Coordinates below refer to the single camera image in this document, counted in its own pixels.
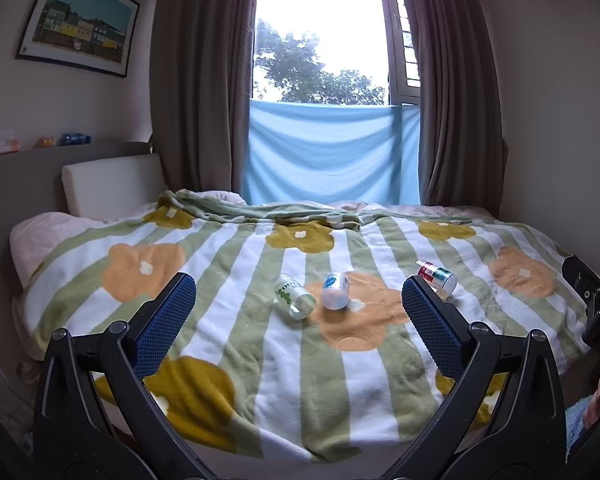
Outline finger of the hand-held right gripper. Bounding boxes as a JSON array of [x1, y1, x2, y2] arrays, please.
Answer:
[[561, 255, 600, 328]]

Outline brown curtain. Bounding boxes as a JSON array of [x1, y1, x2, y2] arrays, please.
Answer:
[[399, 0, 510, 208], [149, 0, 261, 200]]

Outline striped floral blanket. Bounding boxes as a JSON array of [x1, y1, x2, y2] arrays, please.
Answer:
[[22, 189, 593, 463]]

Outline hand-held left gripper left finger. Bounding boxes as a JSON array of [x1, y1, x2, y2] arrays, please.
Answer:
[[32, 272, 216, 480]]

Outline pale pink pillow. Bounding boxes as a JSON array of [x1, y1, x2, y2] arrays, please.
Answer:
[[9, 203, 157, 288]]

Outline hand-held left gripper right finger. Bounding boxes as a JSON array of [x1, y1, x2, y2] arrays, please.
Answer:
[[380, 276, 568, 480]]

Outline grey bed headboard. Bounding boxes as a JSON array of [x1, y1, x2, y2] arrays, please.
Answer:
[[0, 141, 156, 306]]

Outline white headboard cushion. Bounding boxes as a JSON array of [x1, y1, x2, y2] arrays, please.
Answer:
[[61, 153, 169, 216]]

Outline white window frame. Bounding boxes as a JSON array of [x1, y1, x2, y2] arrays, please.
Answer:
[[377, 0, 423, 107]]

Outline person's right forearm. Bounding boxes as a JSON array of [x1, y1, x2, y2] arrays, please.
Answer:
[[564, 394, 598, 458]]

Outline framed picture of houses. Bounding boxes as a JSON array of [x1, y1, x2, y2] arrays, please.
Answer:
[[15, 0, 141, 79]]

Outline light blue cloth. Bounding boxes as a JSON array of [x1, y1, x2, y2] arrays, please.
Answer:
[[241, 99, 423, 207]]

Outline pale pink bed sheet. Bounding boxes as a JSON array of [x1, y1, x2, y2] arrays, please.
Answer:
[[325, 200, 496, 220]]

